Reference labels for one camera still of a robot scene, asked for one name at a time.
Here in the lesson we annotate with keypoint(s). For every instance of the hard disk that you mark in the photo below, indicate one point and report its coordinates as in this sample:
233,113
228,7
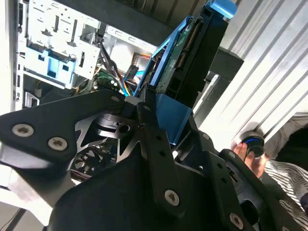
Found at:
207,48

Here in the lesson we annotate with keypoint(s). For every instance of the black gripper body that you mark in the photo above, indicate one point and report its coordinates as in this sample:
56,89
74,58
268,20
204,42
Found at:
115,202

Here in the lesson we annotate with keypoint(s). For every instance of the person hand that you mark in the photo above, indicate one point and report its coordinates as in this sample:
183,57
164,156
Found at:
255,166

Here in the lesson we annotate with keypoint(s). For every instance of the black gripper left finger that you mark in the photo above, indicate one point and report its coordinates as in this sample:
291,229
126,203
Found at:
43,120

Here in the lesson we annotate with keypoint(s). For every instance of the small round black tool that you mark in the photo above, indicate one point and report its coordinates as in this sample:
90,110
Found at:
256,146

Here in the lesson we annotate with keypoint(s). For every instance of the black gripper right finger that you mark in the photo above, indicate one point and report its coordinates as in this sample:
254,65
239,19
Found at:
216,168

